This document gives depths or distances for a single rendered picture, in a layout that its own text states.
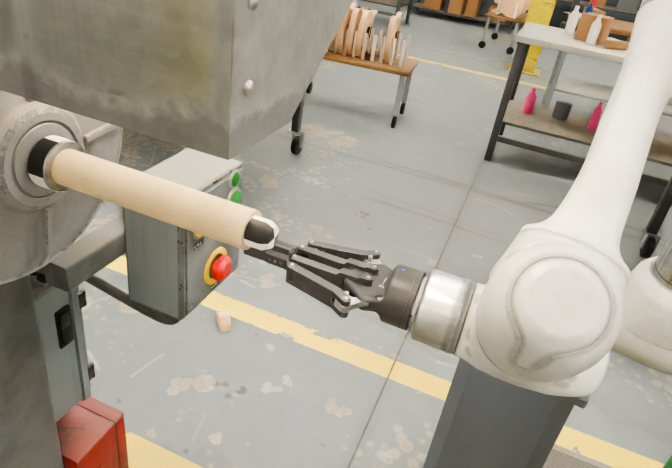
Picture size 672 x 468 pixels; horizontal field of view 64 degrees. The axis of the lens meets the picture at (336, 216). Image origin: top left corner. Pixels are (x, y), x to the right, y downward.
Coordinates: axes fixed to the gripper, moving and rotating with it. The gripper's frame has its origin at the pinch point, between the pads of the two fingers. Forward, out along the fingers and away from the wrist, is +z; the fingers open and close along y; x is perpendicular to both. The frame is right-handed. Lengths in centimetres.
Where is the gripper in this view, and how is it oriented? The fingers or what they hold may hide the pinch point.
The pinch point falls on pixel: (270, 250)
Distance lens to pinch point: 71.9
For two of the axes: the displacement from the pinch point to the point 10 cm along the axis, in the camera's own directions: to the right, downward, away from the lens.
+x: 1.4, -8.6, -4.8
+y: 3.7, -4.1, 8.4
